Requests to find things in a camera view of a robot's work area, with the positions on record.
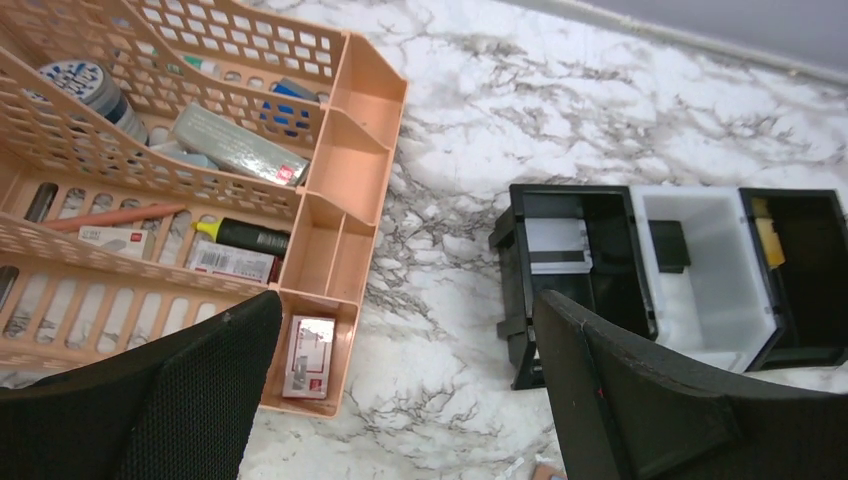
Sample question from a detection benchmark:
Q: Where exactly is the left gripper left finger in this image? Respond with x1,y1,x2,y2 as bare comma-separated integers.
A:
1,291,283,479

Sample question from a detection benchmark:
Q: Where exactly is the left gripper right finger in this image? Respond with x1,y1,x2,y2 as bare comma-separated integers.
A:
533,291,847,479

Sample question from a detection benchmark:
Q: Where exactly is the brown leather card holder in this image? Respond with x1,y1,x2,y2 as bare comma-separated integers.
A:
531,463,567,480

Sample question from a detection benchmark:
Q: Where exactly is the black card in tray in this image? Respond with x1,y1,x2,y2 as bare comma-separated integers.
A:
649,220,691,274

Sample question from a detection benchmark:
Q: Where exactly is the silver card in tray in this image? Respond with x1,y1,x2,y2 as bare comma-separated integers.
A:
525,218,593,275

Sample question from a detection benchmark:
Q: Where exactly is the gold card in tray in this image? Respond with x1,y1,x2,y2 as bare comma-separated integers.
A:
752,198,785,269

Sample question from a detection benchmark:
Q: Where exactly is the black left sorting tray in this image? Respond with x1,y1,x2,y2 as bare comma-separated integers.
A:
488,184,657,390

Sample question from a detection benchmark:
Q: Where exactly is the black sorting tray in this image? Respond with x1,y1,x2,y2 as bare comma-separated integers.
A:
488,184,657,390
739,188,847,371

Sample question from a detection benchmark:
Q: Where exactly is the white middle sorting tray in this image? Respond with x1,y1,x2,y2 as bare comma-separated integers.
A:
630,186,777,373

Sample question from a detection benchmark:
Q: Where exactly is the white paper in rack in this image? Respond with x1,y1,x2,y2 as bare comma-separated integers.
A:
187,241,277,283

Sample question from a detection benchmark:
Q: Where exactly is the small white box in rack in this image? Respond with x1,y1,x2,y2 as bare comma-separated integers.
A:
77,226,155,260

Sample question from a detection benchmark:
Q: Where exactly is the yellow marker in rack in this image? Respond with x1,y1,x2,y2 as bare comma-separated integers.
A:
191,217,291,258

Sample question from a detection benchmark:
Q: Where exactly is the orange pen in rack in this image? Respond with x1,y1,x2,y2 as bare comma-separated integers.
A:
41,204,186,232

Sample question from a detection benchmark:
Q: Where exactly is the black right sorting tray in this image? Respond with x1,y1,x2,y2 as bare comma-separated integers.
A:
739,188,847,371

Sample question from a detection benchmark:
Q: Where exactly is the orange plastic file rack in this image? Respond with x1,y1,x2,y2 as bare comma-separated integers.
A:
1,1,408,418

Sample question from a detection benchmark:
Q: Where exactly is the grey item in rack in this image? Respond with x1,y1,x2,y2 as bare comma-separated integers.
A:
171,103,310,187

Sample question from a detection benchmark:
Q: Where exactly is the blue item in rack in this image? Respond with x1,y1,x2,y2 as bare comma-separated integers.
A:
259,78,320,138

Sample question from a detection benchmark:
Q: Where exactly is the blue white tape roll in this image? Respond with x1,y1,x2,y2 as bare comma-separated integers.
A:
39,59,149,145

